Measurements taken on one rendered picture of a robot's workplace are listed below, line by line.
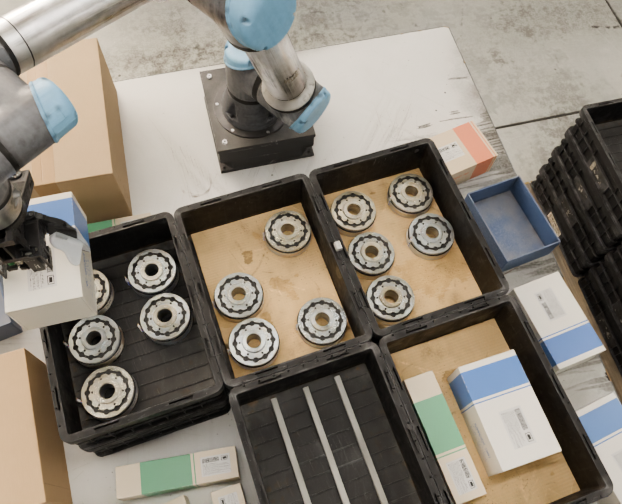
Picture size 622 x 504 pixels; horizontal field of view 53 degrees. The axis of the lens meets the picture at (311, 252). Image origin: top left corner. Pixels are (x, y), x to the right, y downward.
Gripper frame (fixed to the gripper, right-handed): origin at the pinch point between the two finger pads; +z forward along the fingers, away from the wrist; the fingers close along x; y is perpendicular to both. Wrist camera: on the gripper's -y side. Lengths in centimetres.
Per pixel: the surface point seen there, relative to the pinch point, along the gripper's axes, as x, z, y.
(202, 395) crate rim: 20.1, 17.5, 25.5
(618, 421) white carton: 101, 31, 48
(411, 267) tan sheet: 69, 28, 6
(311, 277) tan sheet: 47, 28, 3
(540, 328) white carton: 94, 32, 25
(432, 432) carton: 60, 21, 42
